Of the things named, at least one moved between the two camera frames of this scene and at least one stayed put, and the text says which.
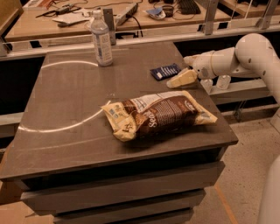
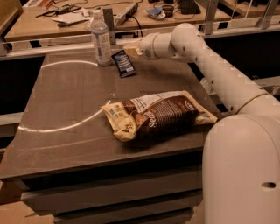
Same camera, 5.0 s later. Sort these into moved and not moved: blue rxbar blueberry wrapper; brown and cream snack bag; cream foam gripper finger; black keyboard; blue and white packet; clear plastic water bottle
Moved: blue rxbar blueberry wrapper; cream foam gripper finger
Not moved: black keyboard; brown and cream snack bag; blue and white packet; clear plastic water bottle
